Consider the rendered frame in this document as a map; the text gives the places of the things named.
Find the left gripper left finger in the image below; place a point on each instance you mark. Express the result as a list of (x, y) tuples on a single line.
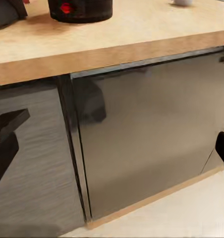
[(8, 149)]

